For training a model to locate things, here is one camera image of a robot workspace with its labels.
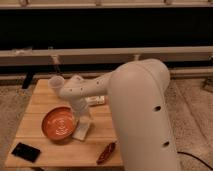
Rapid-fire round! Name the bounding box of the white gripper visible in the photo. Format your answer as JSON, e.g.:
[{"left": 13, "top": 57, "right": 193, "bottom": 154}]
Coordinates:
[{"left": 70, "top": 98, "right": 93, "bottom": 128}]

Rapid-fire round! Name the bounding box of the black smartphone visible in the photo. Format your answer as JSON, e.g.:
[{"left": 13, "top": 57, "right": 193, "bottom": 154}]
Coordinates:
[{"left": 11, "top": 142, "right": 41, "bottom": 162}]

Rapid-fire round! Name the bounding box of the white rectangular sponge block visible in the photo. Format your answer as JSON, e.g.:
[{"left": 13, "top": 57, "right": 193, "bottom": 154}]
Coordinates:
[{"left": 72, "top": 121, "right": 91, "bottom": 141}]

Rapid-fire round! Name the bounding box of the black cable on floor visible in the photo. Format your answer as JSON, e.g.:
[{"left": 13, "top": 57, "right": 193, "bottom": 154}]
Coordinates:
[{"left": 177, "top": 151, "right": 213, "bottom": 171}]

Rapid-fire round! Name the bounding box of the red chili pepper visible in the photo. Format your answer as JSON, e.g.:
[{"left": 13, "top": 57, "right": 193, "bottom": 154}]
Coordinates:
[{"left": 96, "top": 142, "right": 116, "bottom": 165}]

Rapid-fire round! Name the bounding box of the orange ceramic bowl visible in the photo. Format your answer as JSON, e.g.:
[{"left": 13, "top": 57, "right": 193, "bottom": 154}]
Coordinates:
[{"left": 41, "top": 106, "right": 77, "bottom": 141}]

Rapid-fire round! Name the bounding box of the white patterned bottle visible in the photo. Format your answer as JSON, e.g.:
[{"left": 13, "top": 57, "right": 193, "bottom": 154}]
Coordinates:
[{"left": 86, "top": 96, "right": 105, "bottom": 106}]

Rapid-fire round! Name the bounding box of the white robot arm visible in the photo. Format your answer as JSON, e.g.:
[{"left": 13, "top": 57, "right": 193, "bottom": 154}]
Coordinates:
[{"left": 60, "top": 59, "right": 181, "bottom": 171}]

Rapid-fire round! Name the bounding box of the white plastic cup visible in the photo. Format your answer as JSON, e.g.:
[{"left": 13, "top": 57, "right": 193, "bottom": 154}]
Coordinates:
[{"left": 48, "top": 75, "right": 65, "bottom": 93}]

